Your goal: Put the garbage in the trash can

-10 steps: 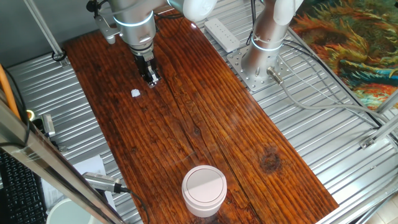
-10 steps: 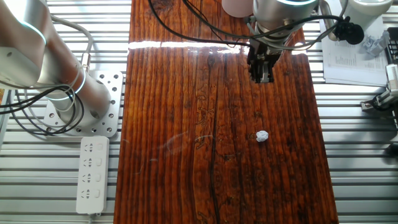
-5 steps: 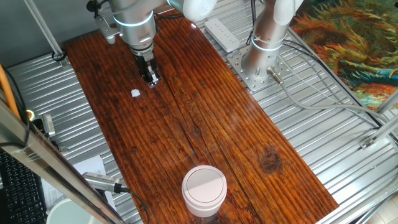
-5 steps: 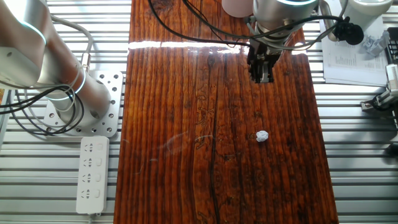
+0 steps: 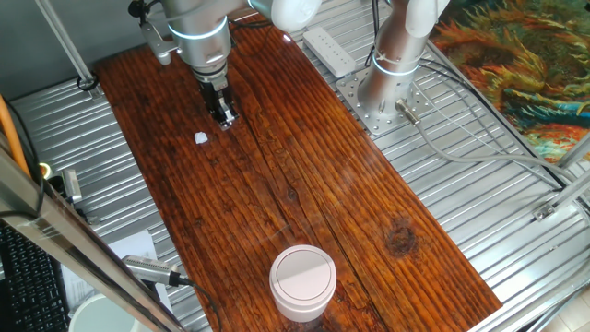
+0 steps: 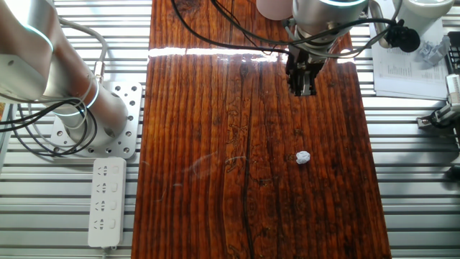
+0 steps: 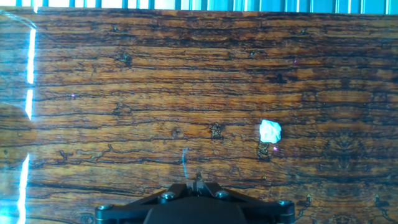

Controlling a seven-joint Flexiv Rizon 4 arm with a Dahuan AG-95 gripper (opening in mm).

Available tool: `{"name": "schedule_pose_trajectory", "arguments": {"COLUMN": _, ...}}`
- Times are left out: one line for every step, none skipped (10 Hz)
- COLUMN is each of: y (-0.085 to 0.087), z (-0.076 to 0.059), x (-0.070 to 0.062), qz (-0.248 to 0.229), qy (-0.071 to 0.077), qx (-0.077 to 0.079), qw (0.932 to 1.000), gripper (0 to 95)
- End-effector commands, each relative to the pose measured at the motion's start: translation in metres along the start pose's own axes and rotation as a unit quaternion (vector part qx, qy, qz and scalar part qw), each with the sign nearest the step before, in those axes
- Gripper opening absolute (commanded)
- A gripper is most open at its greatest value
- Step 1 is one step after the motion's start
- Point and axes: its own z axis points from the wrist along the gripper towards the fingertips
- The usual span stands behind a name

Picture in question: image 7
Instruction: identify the white paper ball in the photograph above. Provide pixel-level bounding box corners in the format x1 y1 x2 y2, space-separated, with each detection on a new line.
259 119 282 144

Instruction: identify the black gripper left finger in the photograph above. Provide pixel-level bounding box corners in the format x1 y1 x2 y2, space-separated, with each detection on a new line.
95 173 198 224

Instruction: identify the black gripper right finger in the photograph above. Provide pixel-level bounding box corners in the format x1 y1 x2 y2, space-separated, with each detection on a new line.
195 173 295 224

